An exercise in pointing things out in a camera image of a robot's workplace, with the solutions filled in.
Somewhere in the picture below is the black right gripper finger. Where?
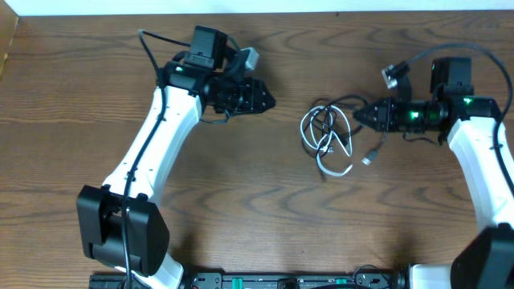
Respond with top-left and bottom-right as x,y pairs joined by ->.
353,114 -> 376,128
353,104 -> 376,117

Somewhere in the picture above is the black USB cable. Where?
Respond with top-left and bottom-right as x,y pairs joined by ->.
300,94 -> 389,182

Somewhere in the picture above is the white USB cable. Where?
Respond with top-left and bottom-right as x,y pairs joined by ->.
299,104 -> 355,178

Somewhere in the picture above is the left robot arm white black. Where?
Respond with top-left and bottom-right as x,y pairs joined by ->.
76,56 -> 275,288

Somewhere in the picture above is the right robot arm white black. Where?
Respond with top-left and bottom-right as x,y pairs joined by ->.
353,57 -> 513,288

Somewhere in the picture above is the wooden side panel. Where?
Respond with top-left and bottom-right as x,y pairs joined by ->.
0,0 -> 19,74

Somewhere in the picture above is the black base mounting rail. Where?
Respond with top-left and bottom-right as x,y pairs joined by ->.
88,267 -> 410,289

